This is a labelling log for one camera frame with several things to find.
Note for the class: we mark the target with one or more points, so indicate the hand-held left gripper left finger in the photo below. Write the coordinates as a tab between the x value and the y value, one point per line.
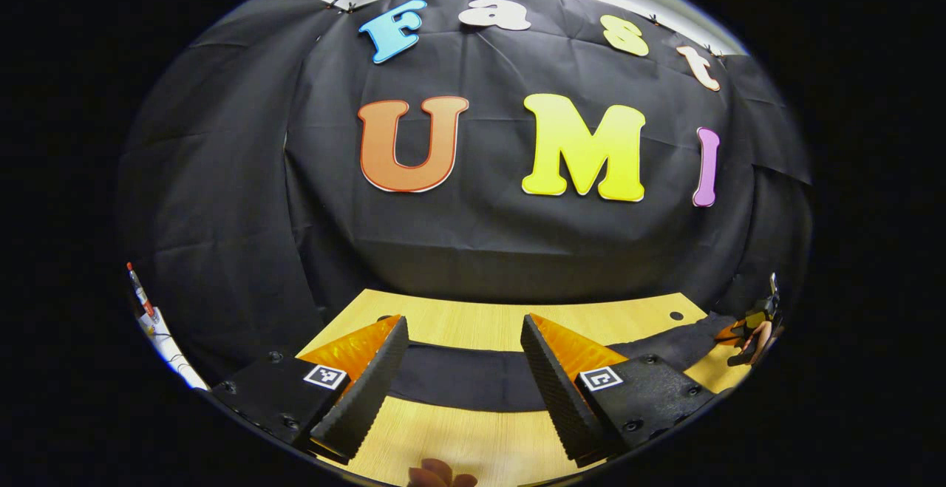
366	398

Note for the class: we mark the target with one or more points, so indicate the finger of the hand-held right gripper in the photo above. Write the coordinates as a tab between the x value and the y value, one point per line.
730	333

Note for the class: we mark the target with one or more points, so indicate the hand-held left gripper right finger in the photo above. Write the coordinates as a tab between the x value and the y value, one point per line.
558	398

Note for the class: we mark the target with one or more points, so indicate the black jeans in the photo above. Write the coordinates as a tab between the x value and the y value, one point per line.
473	380

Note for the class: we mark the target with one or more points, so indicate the black backdrop cloth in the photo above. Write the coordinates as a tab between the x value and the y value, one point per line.
473	243

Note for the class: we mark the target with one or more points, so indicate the red and white stick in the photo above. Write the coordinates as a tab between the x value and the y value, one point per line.
140	291

